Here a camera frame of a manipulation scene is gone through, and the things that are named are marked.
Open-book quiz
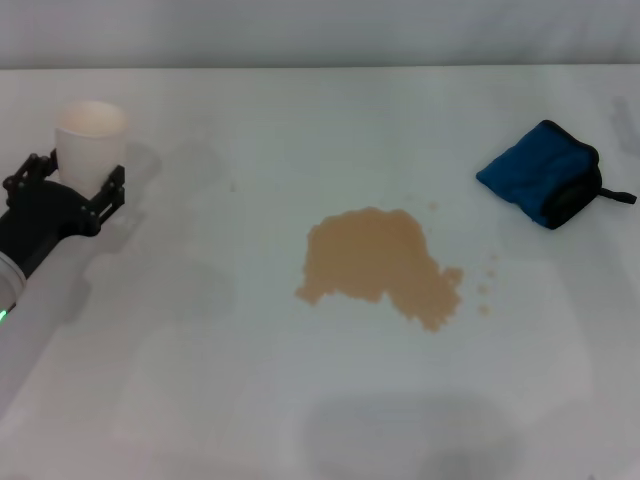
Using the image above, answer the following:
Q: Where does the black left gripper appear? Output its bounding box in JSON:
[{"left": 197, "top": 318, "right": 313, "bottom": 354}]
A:
[{"left": 0, "top": 149, "right": 126, "bottom": 281}]

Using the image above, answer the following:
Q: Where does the white paper cup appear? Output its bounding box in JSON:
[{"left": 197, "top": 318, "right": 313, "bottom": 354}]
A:
[{"left": 53, "top": 99, "right": 129, "bottom": 199}]

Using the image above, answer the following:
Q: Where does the blue rag with black trim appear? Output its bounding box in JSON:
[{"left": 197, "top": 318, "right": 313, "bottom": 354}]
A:
[{"left": 474, "top": 118, "right": 639, "bottom": 231}]

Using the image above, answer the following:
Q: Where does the brown water stain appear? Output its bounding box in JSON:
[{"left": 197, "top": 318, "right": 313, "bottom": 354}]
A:
[{"left": 293, "top": 193, "right": 500, "bottom": 335}]

